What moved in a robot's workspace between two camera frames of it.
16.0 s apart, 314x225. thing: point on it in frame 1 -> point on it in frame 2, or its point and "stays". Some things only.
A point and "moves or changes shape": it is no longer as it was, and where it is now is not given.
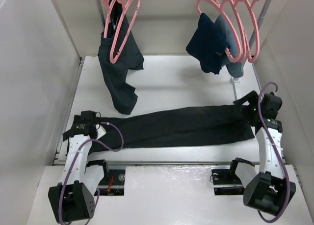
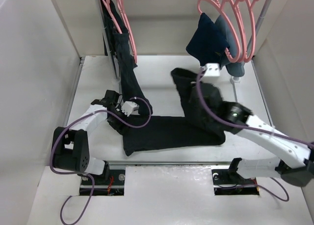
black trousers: [165, 127] moves or changes shape
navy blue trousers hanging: [208, 44] stays
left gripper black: [65, 136] -> [120, 127]
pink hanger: [254, 14] -> [254, 29]
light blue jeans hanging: [234, 69] stays
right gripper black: [252, 98] -> [193, 99]
